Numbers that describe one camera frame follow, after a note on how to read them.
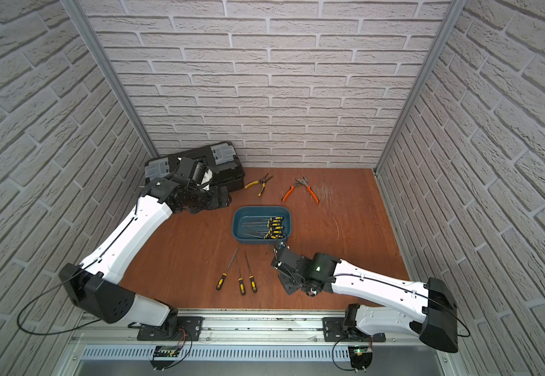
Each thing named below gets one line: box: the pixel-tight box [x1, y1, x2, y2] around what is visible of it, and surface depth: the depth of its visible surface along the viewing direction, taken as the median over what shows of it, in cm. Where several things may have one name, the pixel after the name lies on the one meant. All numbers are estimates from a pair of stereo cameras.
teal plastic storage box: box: [231, 206, 293, 246], surface depth 99 cm
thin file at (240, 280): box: [236, 257, 246, 297], surface depth 83 cm
